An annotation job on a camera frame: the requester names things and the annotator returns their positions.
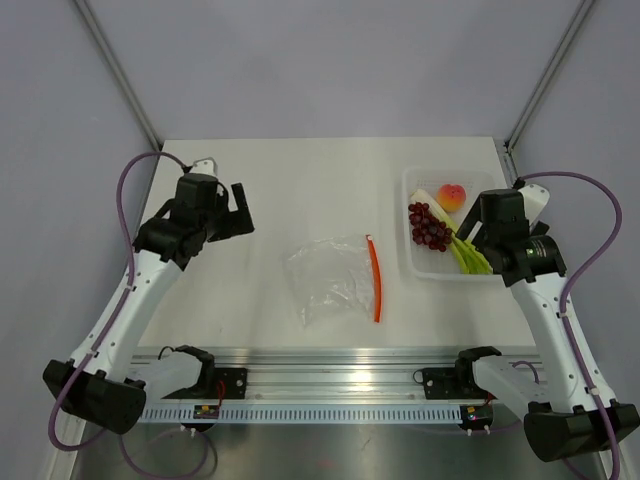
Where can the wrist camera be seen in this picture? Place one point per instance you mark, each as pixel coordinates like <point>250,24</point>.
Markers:
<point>536,198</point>
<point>207,166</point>

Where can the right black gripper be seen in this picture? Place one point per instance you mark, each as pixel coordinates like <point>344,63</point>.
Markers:
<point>474,216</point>

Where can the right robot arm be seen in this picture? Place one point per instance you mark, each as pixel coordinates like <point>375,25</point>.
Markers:
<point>575,412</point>

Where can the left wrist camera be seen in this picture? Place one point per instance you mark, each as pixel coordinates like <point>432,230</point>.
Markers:
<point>207,166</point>

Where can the right aluminium frame post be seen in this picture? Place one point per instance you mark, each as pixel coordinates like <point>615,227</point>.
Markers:
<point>551,70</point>

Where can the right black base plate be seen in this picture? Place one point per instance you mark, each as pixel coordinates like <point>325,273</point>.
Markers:
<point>438,383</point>

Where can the white slotted cable duct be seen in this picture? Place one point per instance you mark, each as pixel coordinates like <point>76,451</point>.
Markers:
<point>301,414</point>

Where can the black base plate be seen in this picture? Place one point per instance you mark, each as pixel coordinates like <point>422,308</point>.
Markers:
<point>438,383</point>
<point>230,383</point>

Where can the clear zip top bag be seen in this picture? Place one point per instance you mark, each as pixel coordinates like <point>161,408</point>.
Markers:
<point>334,277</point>

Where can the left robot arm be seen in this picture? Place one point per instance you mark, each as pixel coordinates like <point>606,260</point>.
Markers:
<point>93,384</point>

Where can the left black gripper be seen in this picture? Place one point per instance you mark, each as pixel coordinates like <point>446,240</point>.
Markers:
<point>241,219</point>

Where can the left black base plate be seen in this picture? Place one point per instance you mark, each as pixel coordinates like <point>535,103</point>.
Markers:
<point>230,383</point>

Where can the white plastic basket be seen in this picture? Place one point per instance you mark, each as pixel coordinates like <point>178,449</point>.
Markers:
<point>433,265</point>

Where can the aluminium frame post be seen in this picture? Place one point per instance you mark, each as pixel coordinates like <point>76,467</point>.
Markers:
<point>108,56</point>
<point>551,70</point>

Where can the red grape bunch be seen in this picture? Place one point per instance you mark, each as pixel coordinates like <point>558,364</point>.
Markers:
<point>427,228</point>

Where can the left aluminium frame post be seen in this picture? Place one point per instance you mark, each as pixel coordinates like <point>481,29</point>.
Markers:
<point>108,56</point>

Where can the peach fruit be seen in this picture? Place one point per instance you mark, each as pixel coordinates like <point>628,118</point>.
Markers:
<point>451,197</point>

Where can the aluminium mounting rail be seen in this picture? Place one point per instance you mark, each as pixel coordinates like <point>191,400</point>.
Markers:
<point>343,375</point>

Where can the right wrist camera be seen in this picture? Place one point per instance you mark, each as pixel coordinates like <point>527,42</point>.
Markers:
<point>536,198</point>

